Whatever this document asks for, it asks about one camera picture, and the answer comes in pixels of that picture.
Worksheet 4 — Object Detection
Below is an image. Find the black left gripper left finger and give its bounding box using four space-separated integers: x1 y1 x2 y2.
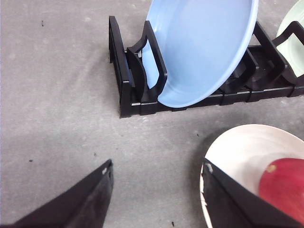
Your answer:
0 159 114 228

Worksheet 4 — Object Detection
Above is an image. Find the white plate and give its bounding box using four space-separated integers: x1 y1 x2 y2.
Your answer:
200 124 304 228

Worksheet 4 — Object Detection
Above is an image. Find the red yellow pomegranate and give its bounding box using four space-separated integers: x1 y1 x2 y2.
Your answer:
259 158 304 224

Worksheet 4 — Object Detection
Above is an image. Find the blue plate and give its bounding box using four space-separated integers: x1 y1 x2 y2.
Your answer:
142 0 259 108

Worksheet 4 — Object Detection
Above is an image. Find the light green plate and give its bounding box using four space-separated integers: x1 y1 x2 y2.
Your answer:
276 0 304 77

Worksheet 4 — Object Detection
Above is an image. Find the black plastic dish rack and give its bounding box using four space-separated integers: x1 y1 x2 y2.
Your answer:
109 16 304 118

